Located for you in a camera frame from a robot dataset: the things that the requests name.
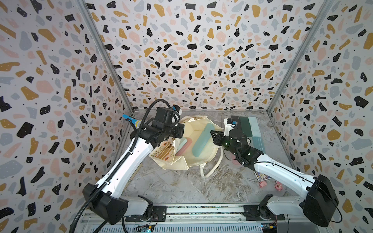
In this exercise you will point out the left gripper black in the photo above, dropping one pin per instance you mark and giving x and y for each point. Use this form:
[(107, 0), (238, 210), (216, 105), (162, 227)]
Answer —
[(180, 126)]

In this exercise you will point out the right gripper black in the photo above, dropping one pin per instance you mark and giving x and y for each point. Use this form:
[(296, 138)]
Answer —
[(219, 139)]

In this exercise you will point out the cream floral canvas bag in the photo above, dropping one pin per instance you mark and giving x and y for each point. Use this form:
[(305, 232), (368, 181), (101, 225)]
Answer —
[(165, 154)]

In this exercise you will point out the dark green book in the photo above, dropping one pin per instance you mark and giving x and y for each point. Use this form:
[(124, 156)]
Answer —
[(246, 126)]

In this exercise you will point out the light mint pencil case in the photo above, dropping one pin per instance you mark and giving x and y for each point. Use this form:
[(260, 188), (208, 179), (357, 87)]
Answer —
[(254, 126)]

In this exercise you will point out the teal translucent pencil case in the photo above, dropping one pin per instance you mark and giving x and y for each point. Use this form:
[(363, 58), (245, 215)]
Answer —
[(258, 143)]

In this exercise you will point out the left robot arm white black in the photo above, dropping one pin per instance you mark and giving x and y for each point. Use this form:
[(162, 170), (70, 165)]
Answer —
[(104, 197)]

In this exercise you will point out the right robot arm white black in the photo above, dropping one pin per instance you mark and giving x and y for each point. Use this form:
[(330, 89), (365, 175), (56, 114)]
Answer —
[(315, 197)]

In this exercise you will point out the sage green pencil case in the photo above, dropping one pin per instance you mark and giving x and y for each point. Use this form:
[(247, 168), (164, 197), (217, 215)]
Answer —
[(181, 144)]

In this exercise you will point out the blue toy microphone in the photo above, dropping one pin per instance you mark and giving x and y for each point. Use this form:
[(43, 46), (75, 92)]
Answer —
[(135, 123)]

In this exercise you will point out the playing card box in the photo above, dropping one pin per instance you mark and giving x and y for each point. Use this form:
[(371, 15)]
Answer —
[(261, 177)]

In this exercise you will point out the small pink toy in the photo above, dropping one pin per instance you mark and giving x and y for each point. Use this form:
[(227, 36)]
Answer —
[(278, 186), (263, 184)]

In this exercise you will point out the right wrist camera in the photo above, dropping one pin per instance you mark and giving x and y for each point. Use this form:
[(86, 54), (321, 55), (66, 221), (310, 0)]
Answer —
[(230, 123)]

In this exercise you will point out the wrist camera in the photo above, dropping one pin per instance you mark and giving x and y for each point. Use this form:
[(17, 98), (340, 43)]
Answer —
[(230, 123), (168, 116)]

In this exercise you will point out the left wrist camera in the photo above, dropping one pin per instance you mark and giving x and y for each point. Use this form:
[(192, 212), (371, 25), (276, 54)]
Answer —
[(168, 116)]

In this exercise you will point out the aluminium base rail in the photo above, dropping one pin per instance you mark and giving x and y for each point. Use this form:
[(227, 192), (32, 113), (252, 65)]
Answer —
[(202, 218)]

